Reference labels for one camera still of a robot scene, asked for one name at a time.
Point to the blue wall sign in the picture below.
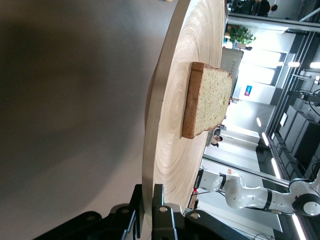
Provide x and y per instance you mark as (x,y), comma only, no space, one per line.
(248,90)

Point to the round wooden plate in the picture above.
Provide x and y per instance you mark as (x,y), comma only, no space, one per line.
(175,112)

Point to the silver two-slot toaster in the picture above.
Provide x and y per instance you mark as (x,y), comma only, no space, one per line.
(231,60)

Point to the seated person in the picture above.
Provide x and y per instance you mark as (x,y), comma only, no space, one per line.
(217,140)

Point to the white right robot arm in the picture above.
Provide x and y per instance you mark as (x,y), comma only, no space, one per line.
(250,197)

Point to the slice of brown-crust bread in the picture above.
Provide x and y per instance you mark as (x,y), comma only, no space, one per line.
(212,100)

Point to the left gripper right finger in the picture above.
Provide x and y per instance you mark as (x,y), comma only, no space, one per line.
(160,215)

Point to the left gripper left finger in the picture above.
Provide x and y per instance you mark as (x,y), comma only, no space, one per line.
(136,200)

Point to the standing person in black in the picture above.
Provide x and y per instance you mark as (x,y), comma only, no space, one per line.
(263,7)

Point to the green potted plant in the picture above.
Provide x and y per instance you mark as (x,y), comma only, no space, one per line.
(241,36)

